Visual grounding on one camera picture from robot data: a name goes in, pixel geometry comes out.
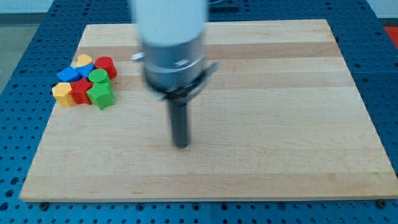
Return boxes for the dark grey stylus rod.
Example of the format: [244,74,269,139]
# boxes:
[168,101,190,148]

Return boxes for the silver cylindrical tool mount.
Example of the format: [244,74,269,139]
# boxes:
[139,33,218,104]

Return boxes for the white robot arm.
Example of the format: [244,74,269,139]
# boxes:
[131,0,216,148]

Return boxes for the green star block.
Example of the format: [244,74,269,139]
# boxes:
[86,82,114,110]

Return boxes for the red star block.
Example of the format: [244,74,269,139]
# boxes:
[71,78,93,105]

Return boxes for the red cylinder block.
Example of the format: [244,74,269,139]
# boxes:
[95,56,118,80]

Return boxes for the green cylinder block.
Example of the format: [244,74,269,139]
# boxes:
[88,68,110,83]

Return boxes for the blue triangle block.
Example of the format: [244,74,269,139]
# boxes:
[75,63,95,79]

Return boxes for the yellow heart block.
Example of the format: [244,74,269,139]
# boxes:
[75,54,93,67]

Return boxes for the wooden board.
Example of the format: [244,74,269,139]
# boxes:
[19,19,397,202]

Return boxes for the blue cube block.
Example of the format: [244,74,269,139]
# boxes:
[57,67,81,82]

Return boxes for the yellow hexagon block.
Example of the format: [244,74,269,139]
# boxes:
[52,82,75,108]

